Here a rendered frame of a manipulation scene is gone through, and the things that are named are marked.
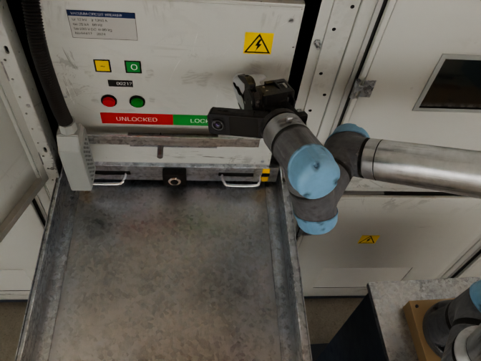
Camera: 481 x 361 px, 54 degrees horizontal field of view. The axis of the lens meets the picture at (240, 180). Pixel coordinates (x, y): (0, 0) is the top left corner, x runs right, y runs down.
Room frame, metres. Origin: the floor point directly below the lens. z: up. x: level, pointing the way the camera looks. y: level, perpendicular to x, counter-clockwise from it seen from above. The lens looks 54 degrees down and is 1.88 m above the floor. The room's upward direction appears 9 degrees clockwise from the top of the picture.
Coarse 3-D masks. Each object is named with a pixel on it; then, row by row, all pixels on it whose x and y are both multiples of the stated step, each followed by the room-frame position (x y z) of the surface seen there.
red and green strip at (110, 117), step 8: (104, 112) 0.70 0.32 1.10; (112, 112) 0.70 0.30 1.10; (104, 120) 0.70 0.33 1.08; (112, 120) 0.70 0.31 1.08; (120, 120) 0.71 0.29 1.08; (128, 120) 0.71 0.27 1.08; (136, 120) 0.71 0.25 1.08; (144, 120) 0.71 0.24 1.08; (152, 120) 0.72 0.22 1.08; (160, 120) 0.72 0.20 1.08; (168, 120) 0.72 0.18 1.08; (176, 120) 0.73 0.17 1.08; (184, 120) 0.73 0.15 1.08; (192, 120) 0.73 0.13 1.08; (200, 120) 0.74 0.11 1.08
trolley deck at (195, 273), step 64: (128, 192) 0.67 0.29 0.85; (192, 192) 0.70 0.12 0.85; (256, 192) 0.73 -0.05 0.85; (128, 256) 0.49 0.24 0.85; (192, 256) 0.51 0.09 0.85; (256, 256) 0.54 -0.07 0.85; (64, 320) 0.32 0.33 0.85; (128, 320) 0.34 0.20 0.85; (192, 320) 0.36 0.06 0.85; (256, 320) 0.38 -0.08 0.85
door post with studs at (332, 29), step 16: (336, 0) 0.78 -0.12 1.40; (352, 0) 0.79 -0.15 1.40; (320, 16) 0.78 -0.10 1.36; (336, 16) 0.78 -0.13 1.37; (352, 16) 0.79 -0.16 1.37; (320, 32) 0.79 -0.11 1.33; (336, 32) 0.79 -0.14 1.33; (320, 48) 0.77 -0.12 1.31; (336, 48) 0.79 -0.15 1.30; (320, 64) 0.78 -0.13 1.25; (336, 64) 0.79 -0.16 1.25; (304, 80) 0.78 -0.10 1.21; (320, 80) 0.79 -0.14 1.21; (304, 96) 0.79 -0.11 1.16; (320, 96) 0.79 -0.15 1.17; (320, 112) 0.79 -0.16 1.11
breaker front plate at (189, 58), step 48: (48, 0) 0.69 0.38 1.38; (96, 0) 0.71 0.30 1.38; (144, 0) 0.72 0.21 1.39; (96, 48) 0.70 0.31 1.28; (144, 48) 0.72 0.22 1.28; (192, 48) 0.73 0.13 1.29; (240, 48) 0.75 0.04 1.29; (288, 48) 0.76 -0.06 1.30; (96, 96) 0.70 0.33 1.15; (144, 96) 0.72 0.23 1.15; (192, 96) 0.73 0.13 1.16; (96, 144) 0.70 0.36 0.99
